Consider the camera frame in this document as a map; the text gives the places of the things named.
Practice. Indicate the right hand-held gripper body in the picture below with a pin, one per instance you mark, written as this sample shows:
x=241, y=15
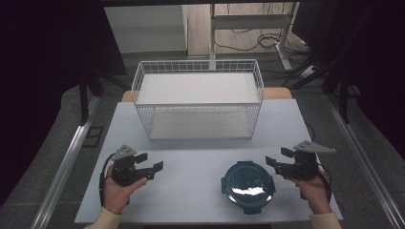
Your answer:
x=302, y=167

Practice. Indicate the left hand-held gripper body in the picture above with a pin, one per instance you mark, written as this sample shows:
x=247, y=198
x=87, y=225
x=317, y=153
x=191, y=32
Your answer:
x=122, y=171

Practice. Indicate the round dark teal lunch box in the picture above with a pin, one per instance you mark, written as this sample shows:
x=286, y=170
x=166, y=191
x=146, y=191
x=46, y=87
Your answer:
x=248, y=186

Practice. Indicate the person's left hand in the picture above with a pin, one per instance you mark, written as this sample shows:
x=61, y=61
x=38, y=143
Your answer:
x=116, y=194

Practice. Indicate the person's right hand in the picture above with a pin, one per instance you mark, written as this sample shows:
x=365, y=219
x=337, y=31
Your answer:
x=313, y=194

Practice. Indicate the wooden table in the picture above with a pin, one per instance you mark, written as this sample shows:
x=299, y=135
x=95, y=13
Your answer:
x=277, y=93

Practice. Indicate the black metal stand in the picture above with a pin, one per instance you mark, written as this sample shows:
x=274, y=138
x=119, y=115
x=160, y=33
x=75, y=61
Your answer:
x=84, y=98
x=343, y=101

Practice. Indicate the black curtain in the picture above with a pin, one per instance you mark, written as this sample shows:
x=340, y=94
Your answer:
x=375, y=63
x=47, y=63

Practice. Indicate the black floor bracket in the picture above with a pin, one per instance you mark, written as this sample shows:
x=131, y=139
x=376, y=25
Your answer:
x=93, y=136

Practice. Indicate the aluminium rail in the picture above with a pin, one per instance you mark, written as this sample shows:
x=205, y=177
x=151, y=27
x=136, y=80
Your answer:
x=63, y=168
x=366, y=159

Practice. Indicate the white metal desk frame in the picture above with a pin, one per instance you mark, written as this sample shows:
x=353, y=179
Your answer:
x=251, y=21

